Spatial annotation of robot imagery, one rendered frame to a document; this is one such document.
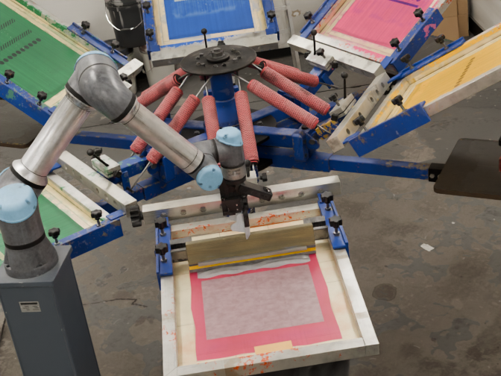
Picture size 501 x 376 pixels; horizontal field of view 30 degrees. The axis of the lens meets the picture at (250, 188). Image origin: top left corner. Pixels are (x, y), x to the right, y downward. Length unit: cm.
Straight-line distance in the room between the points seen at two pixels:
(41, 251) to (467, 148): 168
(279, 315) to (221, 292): 23
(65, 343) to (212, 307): 44
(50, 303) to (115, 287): 205
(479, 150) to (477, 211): 148
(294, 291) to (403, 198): 239
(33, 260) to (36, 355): 32
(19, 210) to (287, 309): 82
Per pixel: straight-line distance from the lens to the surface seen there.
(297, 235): 296
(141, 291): 467
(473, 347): 412
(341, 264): 287
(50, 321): 275
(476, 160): 350
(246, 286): 289
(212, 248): 295
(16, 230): 263
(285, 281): 289
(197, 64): 362
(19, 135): 422
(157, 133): 257
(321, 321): 271
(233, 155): 279
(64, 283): 276
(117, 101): 251
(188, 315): 281
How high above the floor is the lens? 260
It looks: 29 degrees down
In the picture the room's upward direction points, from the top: 8 degrees counter-clockwise
